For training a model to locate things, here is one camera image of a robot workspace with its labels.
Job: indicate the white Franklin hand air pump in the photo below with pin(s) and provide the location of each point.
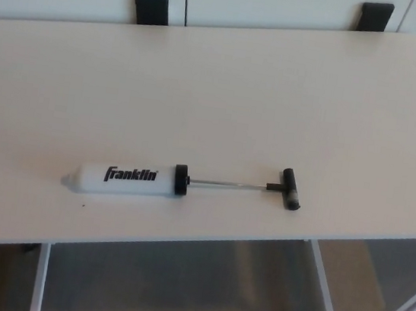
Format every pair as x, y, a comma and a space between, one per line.
90, 178

